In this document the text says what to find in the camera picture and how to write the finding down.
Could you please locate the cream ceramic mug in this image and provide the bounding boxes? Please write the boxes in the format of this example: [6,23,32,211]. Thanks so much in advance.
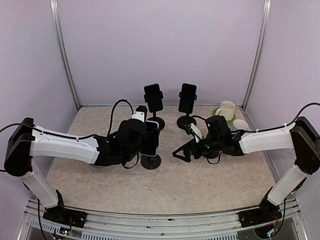
[214,100,236,121]

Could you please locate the aluminium frame post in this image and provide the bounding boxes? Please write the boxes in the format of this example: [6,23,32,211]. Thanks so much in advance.
[49,0,82,111]
[241,0,272,112]

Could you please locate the right aluminium frame post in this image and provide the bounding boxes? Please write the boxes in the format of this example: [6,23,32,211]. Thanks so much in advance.
[241,0,272,112]

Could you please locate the blue phone black screen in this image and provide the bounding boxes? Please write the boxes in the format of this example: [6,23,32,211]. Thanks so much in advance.
[143,83,164,113]

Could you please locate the black folding stand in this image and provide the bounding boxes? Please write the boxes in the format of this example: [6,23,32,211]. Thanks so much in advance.
[205,151,219,159]
[140,155,162,170]

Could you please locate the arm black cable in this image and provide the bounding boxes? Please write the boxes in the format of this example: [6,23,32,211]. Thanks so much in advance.
[0,98,141,170]
[191,102,320,165]

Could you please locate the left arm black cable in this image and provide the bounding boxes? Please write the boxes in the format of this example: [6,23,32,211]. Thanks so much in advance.
[0,98,141,170]

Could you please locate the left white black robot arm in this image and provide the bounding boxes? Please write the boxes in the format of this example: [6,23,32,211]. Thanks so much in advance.
[4,117,160,223]

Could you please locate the left aluminium frame post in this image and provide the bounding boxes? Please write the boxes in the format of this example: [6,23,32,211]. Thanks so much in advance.
[49,0,82,111]

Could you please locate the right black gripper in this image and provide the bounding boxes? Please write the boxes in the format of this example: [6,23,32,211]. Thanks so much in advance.
[172,135,223,162]

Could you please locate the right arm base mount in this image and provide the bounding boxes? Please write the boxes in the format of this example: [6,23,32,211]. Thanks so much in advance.
[238,208,283,228]

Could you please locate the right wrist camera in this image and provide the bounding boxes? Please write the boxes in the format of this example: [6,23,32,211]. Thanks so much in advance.
[185,123,204,143]

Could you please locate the green saucer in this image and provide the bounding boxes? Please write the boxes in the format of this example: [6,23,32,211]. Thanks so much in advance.
[212,107,236,124]

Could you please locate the black pole phone stand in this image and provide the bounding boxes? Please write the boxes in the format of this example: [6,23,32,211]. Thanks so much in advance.
[176,91,199,130]
[143,90,165,131]

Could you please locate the front aluminium rail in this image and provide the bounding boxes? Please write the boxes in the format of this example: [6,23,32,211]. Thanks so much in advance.
[18,197,310,240]

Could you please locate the light blue mug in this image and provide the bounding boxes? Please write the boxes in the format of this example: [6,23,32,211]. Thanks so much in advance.
[230,119,249,131]

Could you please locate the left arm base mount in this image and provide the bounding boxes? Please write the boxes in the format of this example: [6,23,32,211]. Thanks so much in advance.
[43,206,87,229]

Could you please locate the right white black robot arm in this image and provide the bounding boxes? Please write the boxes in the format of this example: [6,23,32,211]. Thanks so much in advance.
[172,115,320,222]

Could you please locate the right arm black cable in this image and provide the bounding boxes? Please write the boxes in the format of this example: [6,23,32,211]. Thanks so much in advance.
[191,102,320,165]

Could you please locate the teal phone black screen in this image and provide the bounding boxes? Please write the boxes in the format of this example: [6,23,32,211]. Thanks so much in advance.
[178,83,197,114]

